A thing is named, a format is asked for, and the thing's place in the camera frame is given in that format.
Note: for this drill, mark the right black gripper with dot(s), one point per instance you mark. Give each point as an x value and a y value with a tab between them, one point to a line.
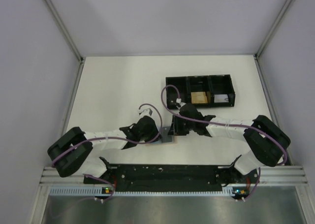
179	131

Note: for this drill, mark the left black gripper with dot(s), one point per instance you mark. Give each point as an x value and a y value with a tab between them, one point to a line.
155	133

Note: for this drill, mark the beige card holder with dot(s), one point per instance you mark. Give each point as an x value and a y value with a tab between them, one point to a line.
172	142

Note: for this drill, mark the dark grey card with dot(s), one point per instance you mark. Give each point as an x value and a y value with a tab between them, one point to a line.
166	135

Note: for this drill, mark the light blue card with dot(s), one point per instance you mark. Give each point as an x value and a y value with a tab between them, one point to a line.
156	143

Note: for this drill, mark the black three-compartment tray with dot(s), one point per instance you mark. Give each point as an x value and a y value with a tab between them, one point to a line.
210	84

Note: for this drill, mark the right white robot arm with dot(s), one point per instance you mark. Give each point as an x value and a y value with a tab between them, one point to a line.
267	142

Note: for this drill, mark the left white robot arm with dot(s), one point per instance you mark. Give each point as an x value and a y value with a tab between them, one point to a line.
83	152

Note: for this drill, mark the gold cards stack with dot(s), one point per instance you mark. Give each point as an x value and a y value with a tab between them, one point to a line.
199	98

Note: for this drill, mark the silver card in tray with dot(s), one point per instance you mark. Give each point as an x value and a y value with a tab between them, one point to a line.
222	98

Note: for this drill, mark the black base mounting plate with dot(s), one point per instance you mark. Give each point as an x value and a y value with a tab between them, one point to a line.
175	178

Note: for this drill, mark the steel sheet front panel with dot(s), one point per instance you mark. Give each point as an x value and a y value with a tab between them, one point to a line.
268	205

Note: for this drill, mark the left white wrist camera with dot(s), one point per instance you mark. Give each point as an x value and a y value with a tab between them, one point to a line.
145	112

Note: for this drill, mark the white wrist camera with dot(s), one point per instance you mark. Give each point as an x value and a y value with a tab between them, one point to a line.
145	112
179	104

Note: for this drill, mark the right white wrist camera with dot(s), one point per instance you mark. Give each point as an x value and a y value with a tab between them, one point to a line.
179	104

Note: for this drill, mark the left aluminium frame post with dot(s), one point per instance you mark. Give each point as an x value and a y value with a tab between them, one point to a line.
78	56

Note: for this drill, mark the aluminium frame post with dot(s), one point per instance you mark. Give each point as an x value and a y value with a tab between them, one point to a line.
284	67
78	56

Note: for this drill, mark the right aluminium frame post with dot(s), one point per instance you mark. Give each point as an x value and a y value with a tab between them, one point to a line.
284	67

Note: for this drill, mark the aluminium front rail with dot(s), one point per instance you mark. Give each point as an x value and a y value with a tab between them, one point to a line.
277	176

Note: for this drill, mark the grey slotted cable duct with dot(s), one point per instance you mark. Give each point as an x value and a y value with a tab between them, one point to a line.
105	192

